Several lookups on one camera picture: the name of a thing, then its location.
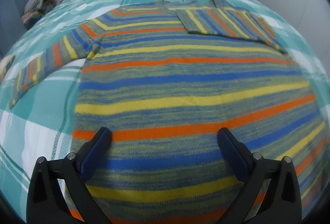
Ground striped knit sweater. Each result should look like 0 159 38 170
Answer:
2 0 329 223

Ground blue-grey curtain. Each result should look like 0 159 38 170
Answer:
0 0 43 60

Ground teal plaid bed blanket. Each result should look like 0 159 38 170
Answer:
1 0 329 223

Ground pile of clothes on nightstand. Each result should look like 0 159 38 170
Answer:
21 0 56 30

